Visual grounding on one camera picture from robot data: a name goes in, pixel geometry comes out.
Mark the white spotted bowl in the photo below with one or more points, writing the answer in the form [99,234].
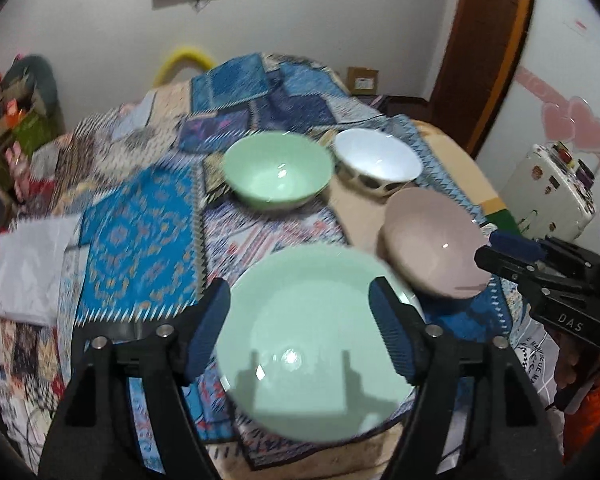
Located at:
[377,157]

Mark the light green plate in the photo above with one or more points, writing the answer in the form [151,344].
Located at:
[310,340]

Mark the yellow foam tube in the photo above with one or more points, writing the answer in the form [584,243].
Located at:
[185,55]

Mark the brown wooden door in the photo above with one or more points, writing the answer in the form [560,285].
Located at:
[480,50]

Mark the light green bowl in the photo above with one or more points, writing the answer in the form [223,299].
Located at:
[277,175]

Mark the cardboard box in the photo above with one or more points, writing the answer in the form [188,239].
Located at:
[362,80]

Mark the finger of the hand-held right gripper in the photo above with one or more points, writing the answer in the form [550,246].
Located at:
[517,245]
[505,262]

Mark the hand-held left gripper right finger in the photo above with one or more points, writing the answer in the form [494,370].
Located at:
[395,332]

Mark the dark small jar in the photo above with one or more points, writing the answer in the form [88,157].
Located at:
[585,170]

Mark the white suitcase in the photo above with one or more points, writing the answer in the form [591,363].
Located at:
[545,200]

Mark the white sliding wardrobe door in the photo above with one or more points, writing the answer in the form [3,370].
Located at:
[570,60]

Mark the small red white label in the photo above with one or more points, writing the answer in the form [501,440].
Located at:
[576,26]

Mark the person's right forearm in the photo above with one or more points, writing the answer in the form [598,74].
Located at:
[595,410]

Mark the pink bowl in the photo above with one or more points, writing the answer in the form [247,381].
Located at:
[430,240]

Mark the small red bottle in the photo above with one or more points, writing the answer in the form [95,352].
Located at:
[562,150]

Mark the pink heart stickers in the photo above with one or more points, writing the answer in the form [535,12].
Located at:
[575,122]

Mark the green gift bag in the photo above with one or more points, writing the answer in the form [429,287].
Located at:
[32,132]

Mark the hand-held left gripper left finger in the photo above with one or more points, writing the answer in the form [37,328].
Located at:
[207,330]

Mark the white cloth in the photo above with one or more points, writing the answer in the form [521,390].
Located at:
[30,265]

